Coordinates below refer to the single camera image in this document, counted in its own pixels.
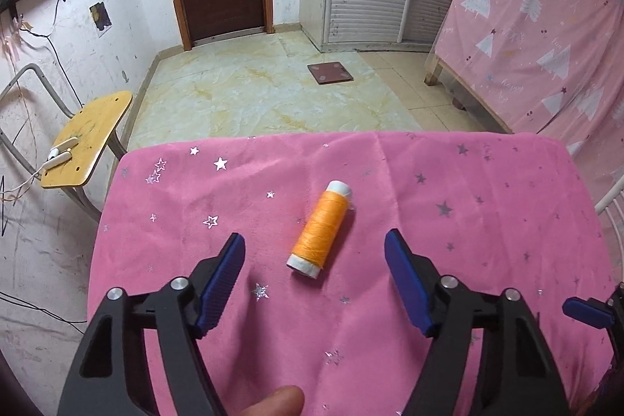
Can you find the wooden bed frame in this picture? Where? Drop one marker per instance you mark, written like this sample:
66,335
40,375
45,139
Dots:
438,72

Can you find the white metal chair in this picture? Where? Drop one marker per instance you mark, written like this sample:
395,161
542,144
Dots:
611,206

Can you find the brown bathroom scale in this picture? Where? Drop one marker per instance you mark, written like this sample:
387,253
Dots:
327,73

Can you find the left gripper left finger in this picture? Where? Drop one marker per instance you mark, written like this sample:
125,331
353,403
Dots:
110,375

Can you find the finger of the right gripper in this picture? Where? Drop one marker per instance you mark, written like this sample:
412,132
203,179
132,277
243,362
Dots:
587,310

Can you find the yellow wooden chair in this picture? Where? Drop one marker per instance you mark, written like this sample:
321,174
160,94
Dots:
95,127

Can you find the white power strip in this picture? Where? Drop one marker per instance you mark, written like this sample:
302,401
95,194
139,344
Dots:
60,154

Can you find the orange thread spool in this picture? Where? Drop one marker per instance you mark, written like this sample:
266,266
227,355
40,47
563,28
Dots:
312,248

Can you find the pink tree-print bed sheet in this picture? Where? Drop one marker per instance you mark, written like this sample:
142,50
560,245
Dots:
547,67

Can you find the pink star tablecloth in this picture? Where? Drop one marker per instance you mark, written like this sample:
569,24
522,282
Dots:
497,211

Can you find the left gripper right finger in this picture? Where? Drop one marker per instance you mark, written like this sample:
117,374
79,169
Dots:
517,373

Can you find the operator thumb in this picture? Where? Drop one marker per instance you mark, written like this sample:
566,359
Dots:
285,401

